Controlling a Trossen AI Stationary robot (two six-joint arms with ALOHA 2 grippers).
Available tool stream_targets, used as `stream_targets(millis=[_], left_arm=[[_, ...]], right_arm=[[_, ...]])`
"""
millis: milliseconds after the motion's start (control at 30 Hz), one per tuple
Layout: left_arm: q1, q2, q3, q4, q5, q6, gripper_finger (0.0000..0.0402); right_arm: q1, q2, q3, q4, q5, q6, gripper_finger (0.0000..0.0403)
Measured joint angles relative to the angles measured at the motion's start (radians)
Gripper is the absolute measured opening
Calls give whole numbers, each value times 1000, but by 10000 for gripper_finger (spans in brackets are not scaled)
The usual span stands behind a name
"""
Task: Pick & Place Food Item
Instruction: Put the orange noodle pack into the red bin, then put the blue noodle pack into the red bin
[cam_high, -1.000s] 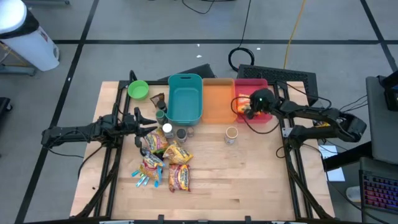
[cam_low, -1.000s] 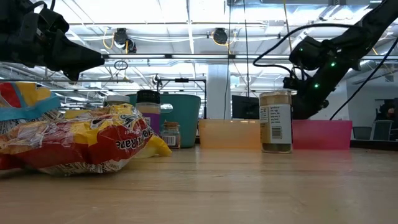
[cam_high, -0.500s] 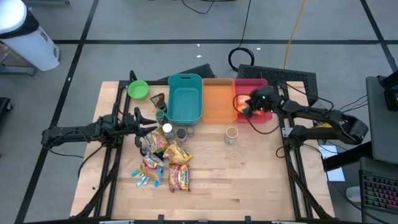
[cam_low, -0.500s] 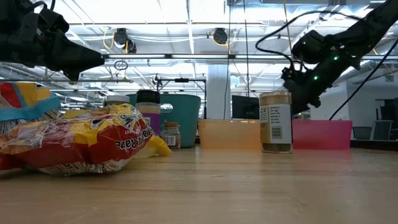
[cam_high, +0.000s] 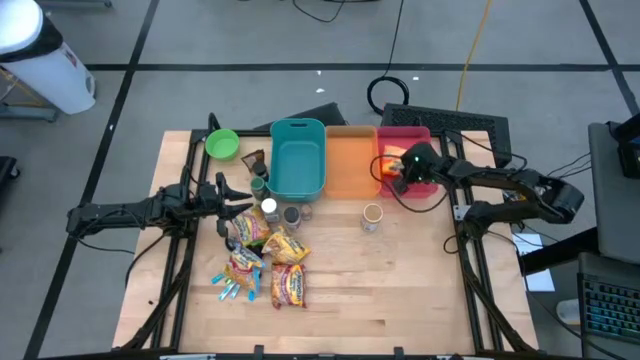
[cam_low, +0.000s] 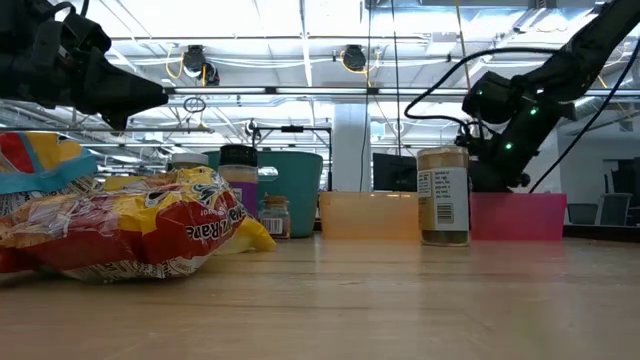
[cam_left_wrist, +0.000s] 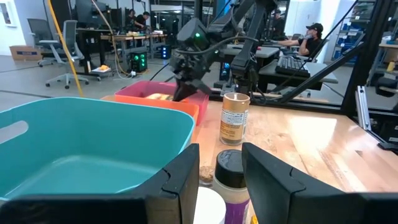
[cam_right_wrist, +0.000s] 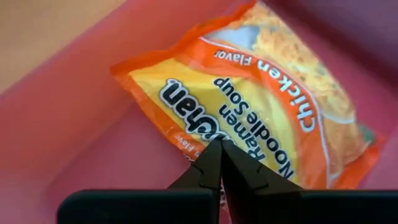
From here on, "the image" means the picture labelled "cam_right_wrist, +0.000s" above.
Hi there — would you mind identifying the yellow orange ramen noodle packet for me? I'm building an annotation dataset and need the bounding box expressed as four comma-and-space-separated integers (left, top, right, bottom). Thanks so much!
110, 0, 386, 190

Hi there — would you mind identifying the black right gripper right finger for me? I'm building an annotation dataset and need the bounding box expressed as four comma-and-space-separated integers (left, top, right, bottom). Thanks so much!
221, 139, 398, 224

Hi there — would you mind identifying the pink plastic bin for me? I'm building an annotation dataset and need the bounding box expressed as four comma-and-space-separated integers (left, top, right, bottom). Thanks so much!
0, 0, 398, 224

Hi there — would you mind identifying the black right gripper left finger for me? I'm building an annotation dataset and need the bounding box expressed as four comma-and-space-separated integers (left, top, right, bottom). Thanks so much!
57, 139, 223, 224

